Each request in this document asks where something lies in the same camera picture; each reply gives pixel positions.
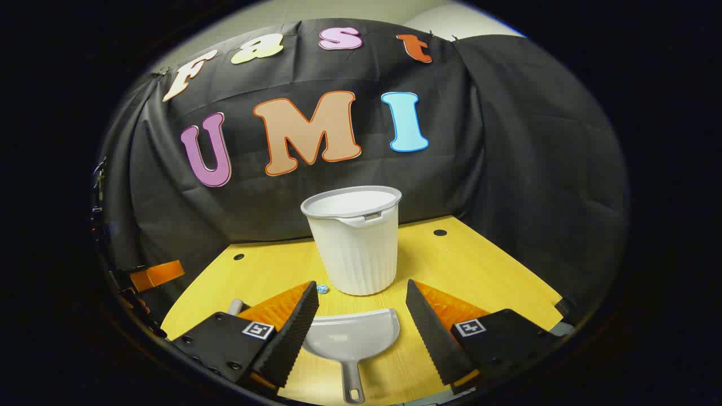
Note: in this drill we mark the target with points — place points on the small grey broom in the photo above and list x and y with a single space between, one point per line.
235 307

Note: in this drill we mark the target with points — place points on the white ribbed garbage bin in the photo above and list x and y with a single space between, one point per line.
355 254

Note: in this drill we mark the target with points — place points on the black backdrop cloth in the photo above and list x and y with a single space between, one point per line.
507 141

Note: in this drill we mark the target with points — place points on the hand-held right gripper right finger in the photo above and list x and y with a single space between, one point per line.
437 338

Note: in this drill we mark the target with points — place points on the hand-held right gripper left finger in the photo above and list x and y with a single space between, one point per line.
287 338

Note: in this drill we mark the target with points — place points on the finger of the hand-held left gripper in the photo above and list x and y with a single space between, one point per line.
158 275

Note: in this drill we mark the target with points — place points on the grey plastic dustpan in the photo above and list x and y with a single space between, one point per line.
350 338

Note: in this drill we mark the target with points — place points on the yellow wooden desktop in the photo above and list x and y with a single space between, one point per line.
479 265

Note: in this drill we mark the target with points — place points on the black desk edge clip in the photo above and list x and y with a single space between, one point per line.
566 309

